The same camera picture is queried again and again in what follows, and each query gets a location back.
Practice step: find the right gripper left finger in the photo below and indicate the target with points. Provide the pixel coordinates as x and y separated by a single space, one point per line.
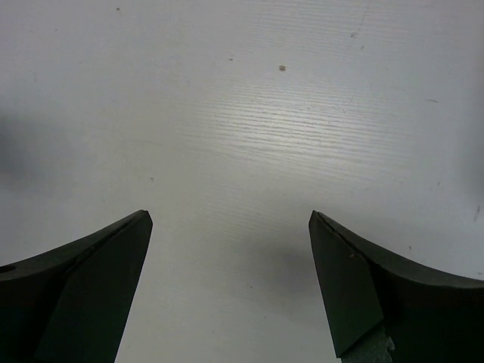
71 304

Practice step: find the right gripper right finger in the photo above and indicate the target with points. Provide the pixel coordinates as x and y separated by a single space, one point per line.
383 307

